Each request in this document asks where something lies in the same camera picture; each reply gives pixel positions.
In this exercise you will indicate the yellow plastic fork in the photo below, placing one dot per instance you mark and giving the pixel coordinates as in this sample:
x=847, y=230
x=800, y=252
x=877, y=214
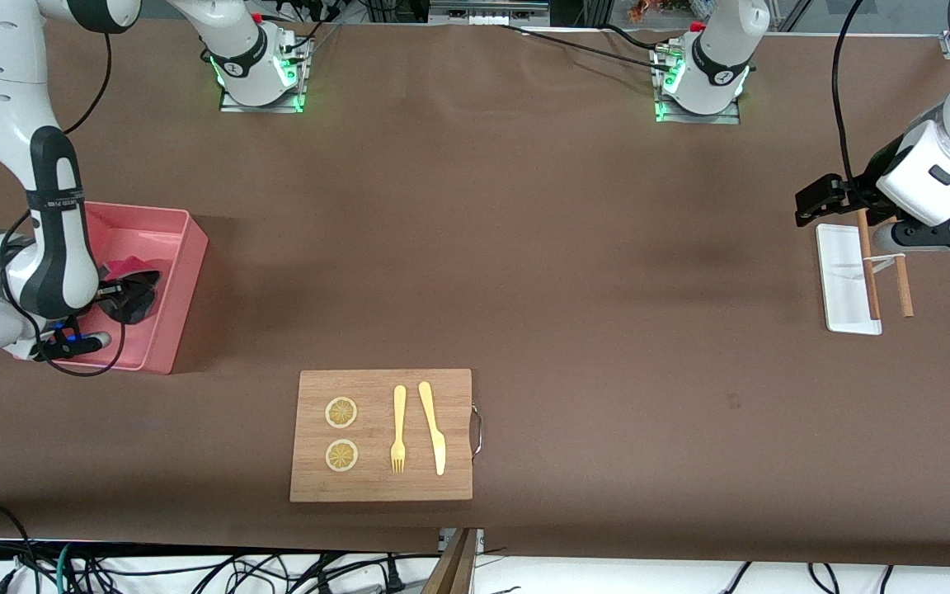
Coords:
x=399, y=412

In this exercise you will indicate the brown wooden plank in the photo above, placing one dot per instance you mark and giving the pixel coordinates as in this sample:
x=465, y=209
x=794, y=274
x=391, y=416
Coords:
x=454, y=569

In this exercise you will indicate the grey metal box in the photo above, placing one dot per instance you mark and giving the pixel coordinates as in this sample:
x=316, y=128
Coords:
x=483, y=12

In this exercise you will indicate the grey and pink cloth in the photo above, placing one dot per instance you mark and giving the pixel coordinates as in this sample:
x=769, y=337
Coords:
x=124, y=266

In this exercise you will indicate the wooden cutting board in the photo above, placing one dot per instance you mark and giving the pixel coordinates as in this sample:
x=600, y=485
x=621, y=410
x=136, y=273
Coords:
x=376, y=487

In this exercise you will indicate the white rack base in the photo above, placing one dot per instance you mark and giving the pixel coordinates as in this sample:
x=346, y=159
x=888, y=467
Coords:
x=834, y=247

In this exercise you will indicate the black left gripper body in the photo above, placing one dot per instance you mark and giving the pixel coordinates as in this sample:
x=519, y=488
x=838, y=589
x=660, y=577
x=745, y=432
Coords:
x=861, y=191

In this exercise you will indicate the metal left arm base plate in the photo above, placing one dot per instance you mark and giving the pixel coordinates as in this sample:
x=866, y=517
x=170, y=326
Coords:
x=698, y=119

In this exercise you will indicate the dried lemon slice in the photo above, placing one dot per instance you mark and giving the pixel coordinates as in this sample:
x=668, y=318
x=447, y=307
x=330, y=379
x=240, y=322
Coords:
x=341, y=412
x=341, y=455

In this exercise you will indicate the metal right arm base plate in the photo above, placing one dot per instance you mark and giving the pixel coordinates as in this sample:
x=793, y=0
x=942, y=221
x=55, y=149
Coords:
x=261, y=108

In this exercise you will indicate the pink plastic bin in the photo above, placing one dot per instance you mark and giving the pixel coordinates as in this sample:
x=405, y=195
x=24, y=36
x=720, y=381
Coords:
x=178, y=272

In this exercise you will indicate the black power plug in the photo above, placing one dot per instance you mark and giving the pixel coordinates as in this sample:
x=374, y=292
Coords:
x=394, y=577

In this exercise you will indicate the yellow plastic knife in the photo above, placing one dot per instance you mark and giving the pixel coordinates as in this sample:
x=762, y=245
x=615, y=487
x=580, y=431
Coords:
x=437, y=445

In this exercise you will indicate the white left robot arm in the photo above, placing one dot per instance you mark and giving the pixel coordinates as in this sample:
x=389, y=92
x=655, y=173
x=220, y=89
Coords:
x=937, y=157

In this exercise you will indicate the brown table cover sheet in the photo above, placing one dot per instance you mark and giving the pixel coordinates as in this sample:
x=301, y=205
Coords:
x=524, y=247

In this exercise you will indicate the orange background object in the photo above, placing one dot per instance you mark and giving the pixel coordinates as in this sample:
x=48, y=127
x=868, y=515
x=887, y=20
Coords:
x=648, y=10

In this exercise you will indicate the wooden rack rod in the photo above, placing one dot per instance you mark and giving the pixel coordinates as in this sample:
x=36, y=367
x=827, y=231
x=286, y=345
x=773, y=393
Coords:
x=872, y=289
x=904, y=289

